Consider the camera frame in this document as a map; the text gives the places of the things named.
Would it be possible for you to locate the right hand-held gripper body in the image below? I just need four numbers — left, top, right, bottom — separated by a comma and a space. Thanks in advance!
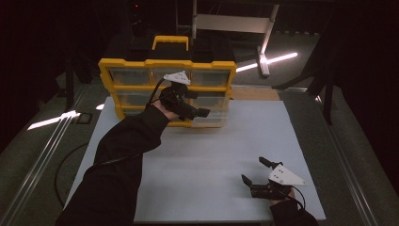
249, 163, 308, 202

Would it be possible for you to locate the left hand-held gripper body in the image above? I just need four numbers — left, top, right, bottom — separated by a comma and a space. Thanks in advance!
158, 71, 193, 121

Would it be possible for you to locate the clear plastic drawer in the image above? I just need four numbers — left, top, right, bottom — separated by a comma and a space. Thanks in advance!
191, 69, 231, 89
109, 68, 152, 87
152, 67, 191, 87
115, 89, 155, 107
189, 94, 231, 128
120, 107, 149, 118

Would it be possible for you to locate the yellow drawer organizer cabinet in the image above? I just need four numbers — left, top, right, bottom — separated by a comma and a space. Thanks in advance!
98, 35, 238, 129

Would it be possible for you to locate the person's left hand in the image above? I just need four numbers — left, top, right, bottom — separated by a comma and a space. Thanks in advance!
152, 99, 181, 122

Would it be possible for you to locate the person's right hand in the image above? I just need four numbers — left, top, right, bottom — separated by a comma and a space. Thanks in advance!
269, 187, 297, 207

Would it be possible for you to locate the wooden board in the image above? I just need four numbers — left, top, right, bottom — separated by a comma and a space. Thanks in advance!
230, 86, 281, 102

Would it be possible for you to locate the white metal stand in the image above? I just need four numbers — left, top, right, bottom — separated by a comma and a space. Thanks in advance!
190, 0, 280, 78

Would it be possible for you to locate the small black square plate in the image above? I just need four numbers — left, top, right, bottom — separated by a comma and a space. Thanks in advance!
76, 112, 94, 125

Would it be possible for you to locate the black metal stand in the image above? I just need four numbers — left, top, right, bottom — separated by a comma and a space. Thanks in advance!
272, 6, 335, 126

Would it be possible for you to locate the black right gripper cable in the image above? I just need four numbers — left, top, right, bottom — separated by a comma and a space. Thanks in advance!
291, 186, 307, 211

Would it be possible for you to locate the aluminium floor rail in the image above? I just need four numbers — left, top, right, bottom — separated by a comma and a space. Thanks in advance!
0, 84, 90, 226
316, 93, 377, 226

